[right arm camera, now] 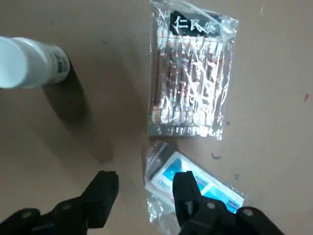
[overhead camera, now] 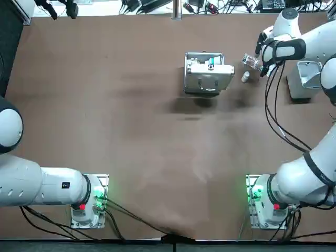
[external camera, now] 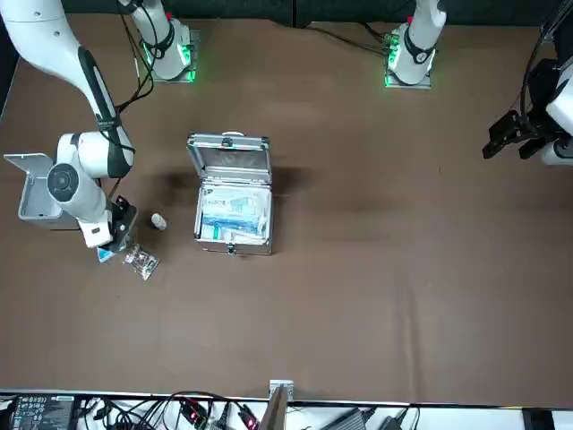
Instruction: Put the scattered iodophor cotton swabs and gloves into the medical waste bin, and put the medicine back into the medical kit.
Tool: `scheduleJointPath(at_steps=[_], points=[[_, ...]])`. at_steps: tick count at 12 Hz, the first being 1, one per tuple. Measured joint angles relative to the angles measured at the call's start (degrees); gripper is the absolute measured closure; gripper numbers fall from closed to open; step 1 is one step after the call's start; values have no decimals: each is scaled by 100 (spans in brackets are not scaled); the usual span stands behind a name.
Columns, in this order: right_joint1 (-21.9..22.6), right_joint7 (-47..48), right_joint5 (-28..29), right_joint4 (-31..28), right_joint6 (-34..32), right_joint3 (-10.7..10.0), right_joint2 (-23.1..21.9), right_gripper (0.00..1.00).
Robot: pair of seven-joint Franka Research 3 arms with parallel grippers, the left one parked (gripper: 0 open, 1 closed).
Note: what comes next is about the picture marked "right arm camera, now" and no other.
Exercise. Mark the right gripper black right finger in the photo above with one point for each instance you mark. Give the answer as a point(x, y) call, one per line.
point(185, 195)

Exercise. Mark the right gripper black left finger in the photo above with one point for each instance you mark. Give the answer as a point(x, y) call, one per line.
point(97, 195)

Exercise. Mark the blue white gloves packet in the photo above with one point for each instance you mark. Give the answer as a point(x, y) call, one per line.
point(166, 176)

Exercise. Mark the clear iodophor cotton swab packet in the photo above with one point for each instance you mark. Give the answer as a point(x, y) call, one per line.
point(190, 85)

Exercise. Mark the white medicine bottle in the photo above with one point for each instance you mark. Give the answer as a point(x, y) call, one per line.
point(29, 63)

